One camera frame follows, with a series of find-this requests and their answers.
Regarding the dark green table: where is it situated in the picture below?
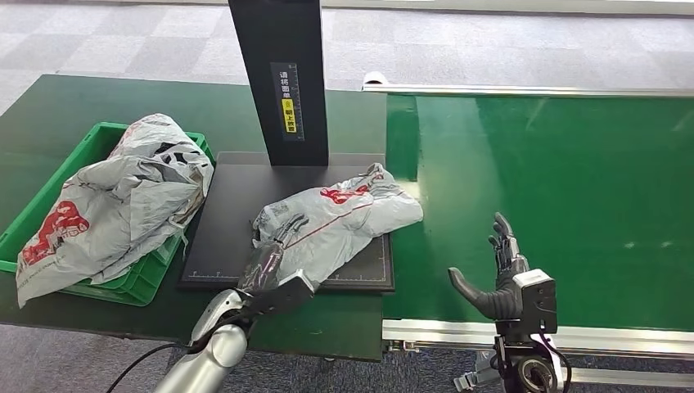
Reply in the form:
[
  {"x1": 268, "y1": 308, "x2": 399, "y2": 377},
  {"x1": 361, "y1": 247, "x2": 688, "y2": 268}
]
[{"x1": 0, "y1": 74, "x2": 388, "y2": 364}]

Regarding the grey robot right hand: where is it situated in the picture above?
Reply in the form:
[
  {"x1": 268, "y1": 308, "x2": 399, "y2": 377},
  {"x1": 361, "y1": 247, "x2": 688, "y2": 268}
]
[{"x1": 448, "y1": 211, "x2": 530, "y2": 322}]

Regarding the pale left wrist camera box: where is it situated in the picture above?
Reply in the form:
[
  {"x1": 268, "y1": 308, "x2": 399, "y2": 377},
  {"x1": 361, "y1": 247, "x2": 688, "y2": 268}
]
[{"x1": 249, "y1": 269, "x2": 317, "y2": 321}]

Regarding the wide aluminium conveyor rail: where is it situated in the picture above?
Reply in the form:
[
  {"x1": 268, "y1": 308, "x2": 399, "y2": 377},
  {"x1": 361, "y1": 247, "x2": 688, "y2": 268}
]
[{"x1": 381, "y1": 318, "x2": 694, "y2": 391}]

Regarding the green conveyor belt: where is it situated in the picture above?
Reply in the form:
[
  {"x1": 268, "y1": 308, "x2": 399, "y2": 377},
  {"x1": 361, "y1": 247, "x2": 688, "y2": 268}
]
[{"x1": 382, "y1": 93, "x2": 694, "y2": 333}]

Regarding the thin aluminium conveyor rail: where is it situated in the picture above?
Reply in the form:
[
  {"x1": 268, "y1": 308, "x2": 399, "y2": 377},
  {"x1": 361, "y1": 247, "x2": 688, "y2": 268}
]
[{"x1": 362, "y1": 84, "x2": 694, "y2": 100}]

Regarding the green plastic crate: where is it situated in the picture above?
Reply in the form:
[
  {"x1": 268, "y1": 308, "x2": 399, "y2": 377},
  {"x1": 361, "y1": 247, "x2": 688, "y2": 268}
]
[{"x1": 0, "y1": 121, "x2": 216, "y2": 309}]

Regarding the grey mailer package red print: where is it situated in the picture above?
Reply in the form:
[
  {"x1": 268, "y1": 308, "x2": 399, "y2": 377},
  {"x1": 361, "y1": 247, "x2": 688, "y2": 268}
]
[{"x1": 250, "y1": 162, "x2": 425, "y2": 289}]

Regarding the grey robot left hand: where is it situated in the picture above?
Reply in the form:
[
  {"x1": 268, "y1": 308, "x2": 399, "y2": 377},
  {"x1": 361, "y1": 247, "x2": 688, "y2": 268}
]
[{"x1": 237, "y1": 213, "x2": 311, "y2": 295}]

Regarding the black scanner base plate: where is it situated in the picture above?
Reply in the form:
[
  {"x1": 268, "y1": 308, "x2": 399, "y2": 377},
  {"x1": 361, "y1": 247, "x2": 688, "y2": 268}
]
[{"x1": 178, "y1": 151, "x2": 396, "y2": 295}]

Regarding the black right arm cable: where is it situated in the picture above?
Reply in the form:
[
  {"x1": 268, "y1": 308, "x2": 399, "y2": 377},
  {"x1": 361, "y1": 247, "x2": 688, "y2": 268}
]
[{"x1": 542, "y1": 335, "x2": 574, "y2": 393}]

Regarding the large crumpled grey mailer bag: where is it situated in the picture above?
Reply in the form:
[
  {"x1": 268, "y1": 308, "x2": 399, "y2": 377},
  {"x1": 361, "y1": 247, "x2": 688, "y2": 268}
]
[{"x1": 16, "y1": 112, "x2": 215, "y2": 309}]

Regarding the black yellow column label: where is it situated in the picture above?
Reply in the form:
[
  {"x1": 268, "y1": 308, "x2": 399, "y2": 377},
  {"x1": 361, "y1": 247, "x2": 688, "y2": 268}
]
[{"x1": 270, "y1": 62, "x2": 304, "y2": 142}]

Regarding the grey metal conveyor bracket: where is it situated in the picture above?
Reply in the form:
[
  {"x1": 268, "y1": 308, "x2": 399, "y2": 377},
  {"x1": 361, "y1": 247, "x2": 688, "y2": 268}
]
[{"x1": 454, "y1": 352, "x2": 497, "y2": 393}]

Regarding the black scanner column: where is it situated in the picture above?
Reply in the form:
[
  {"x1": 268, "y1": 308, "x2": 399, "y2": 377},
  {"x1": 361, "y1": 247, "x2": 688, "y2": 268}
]
[{"x1": 228, "y1": 0, "x2": 330, "y2": 168}]

